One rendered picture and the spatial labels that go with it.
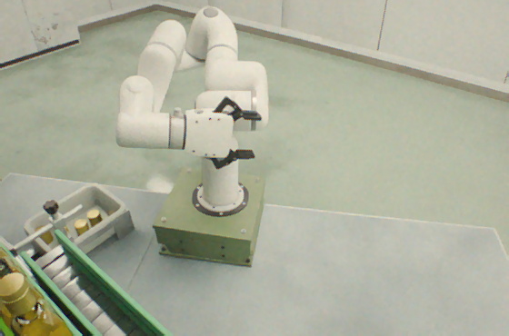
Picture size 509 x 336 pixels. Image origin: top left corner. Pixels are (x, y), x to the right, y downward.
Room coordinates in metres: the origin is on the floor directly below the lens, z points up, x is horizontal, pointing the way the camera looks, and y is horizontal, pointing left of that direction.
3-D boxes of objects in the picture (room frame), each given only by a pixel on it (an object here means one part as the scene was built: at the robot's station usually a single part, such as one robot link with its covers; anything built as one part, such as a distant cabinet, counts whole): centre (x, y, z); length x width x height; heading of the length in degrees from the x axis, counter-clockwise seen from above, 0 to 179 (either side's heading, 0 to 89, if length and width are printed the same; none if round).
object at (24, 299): (0.26, 0.31, 1.14); 0.04 x 0.04 x 0.04
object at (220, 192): (0.76, 0.09, 0.93); 0.16 x 0.13 x 0.15; 166
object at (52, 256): (0.52, 0.47, 0.85); 0.09 x 0.04 x 0.07; 142
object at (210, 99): (0.75, 0.08, 1.09); 0.13 x 0.10 x 0.16; 92
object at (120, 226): (0.66, 0.50, 0.79); 0.27 x 0.17 x 0.08; 142
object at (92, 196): (0.68, 0.49, 0.80); 0.22 x 0.17 x 0.09; 142
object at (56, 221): (0.54, 0.46, 0.95); 0.17 x 0.03 x 0.12; 142
